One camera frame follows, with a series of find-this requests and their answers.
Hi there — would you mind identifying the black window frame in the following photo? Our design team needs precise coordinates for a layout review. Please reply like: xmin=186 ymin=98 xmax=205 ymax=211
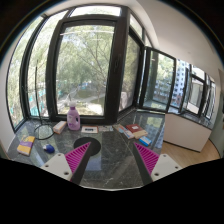
xmin=45 ymin=6 xmax=148 ymax=125

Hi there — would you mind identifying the yellow purple box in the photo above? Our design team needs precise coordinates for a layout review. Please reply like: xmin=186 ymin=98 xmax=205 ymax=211
xmin=17 ymin=136 xmax=35 ymax=156

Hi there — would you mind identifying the blue computer mouse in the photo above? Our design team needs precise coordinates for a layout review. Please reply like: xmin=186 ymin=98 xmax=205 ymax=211
xmin=43 ymin=144 xmax=55 ymax=153

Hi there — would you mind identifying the blue white small box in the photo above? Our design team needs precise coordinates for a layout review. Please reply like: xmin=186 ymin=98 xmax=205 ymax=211
xmin=139 ymin=136 xmax=152 ymax=146

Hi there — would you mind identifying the purple detergent bottle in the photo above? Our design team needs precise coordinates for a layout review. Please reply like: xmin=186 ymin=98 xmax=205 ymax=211
xmin=67 ymin=101 xmax=80 ymax=131

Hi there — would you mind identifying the black round mouse pad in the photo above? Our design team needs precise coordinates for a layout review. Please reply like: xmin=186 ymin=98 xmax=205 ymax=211
xmin=73 ymin=137 xmax=101 ymax=156

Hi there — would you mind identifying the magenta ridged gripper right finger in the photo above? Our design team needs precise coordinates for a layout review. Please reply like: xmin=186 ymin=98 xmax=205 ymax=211
xmin=133 ymin=143 xmax=182 ymax=185

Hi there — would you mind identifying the small beige box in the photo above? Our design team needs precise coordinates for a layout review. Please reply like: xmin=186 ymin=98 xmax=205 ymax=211
xmin=53 ymin=121 xmax=67 ymax=134

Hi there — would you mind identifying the light blue booklet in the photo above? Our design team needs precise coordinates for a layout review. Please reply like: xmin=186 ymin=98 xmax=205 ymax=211
xmin=113 ymin=124 xmax=134 ymax=139

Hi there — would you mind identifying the tan flat box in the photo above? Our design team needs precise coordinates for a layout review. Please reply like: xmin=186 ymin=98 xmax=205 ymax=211
xmin=133 ymin=130 xmax=148 ymax=139

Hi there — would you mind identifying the white flat card box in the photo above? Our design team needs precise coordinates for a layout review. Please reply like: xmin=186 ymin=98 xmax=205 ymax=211
xmin=81 ymin=126 xmax=98 ymax=134

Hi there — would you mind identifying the black cable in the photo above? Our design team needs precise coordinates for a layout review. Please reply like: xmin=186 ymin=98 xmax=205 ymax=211
xmin=33 ymin=59 xmax=55 ymax=141

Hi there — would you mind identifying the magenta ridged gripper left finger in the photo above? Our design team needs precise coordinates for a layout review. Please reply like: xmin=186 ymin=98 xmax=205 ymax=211
xmin=41 ymin=143 xmax=91 ymax=185

